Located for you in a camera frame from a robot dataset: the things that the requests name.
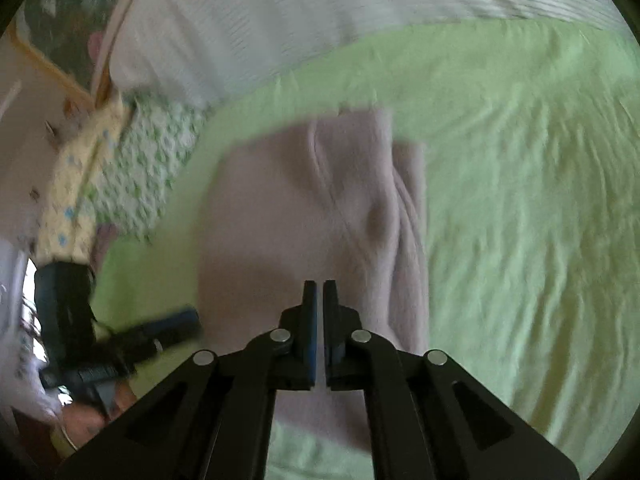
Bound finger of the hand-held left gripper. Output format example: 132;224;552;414
114;306;203;361

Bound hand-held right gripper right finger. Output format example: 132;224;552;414
323;280;579;480

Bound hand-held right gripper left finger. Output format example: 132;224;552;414
55;280;319;480

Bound beige small garment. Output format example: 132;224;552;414
197;107;431;453

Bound person's left hand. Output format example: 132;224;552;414
62;380;140;443

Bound white patterned cloth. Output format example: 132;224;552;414
0;240;58;423

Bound yellow dotted cloth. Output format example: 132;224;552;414
35;95;133;266

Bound green floral cloth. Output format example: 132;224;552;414
85;90;221;241

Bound light green bed sheet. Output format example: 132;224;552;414
92;17;640;480

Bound dark green patterned rug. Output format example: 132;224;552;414
15;0;138;96

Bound white striped bed cover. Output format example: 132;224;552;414
107;0;626;111

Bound wooden bed frame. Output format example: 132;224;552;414
90;0;153;106

